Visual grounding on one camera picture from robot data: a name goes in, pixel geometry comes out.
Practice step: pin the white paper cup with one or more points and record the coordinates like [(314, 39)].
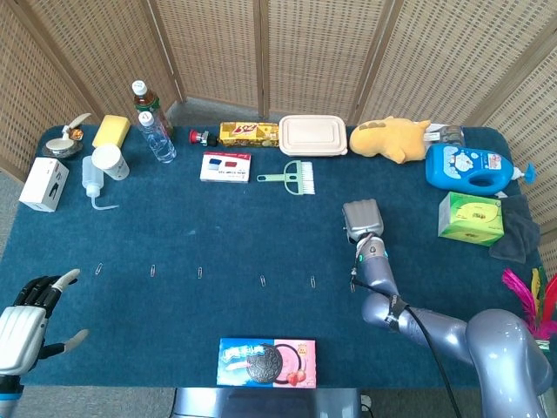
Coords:
[(111, 161)]

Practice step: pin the round metal dish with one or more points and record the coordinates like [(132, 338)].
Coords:
[(61, 147)]

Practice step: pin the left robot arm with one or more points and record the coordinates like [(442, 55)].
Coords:
[(8, 398)]

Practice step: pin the brown tea bottle green label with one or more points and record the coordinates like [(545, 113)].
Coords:
[(145, 102)]

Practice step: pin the clear plastic package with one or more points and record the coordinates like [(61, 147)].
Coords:
[(450, 135)]

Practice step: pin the woven folding screen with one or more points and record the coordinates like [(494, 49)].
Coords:
[(304, 43)]

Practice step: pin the beige lidded lunch box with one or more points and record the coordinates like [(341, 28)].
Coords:
[(313, 135)]

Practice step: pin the grey robot torso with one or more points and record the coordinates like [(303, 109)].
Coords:
[(261, 405)]

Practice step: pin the white box red blue print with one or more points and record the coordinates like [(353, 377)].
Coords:
[(226, 167)]

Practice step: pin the red emergency stop button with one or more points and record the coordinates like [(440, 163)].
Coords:
[(193, 136)]

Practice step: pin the yellow plush toy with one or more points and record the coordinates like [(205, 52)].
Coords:
[(387, 139)]

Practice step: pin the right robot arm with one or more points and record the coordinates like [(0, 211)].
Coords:
[(500, 344)]

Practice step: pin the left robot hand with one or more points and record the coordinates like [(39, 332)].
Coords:
[(22, 331)]

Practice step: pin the blue carpet table cover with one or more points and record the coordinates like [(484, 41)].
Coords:
[(217, 226)]

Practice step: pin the dark grey cloth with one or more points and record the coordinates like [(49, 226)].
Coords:
[(520, 235)]

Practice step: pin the blue detergent bottle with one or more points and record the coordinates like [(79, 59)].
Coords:
[(465, 167)]

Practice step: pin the gold and white ornament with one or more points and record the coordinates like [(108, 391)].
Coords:
[(76, 132)]

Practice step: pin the yellow cracker package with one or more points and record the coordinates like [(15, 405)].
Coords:
[(248, 134)]

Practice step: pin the white product box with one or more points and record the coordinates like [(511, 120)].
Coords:
[(41, 185)]

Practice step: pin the clear plastic water bottle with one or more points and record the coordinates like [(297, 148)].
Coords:
[(159, 141)]

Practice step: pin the colourful feather shuttlecock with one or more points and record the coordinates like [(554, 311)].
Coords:
[(522, 296)]

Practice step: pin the green tissue box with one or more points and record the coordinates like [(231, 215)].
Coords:
[(470, 217)]

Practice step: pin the translucent squeeze wash bottle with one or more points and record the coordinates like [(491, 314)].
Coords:
[(91, 176)]

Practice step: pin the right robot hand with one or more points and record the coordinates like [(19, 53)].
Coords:
[(363, 217)]

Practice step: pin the Oreo strawberry cookie box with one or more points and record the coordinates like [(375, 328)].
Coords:
[(265, 361)]

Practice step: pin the yellow sponge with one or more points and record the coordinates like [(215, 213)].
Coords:
[(111, 130)]

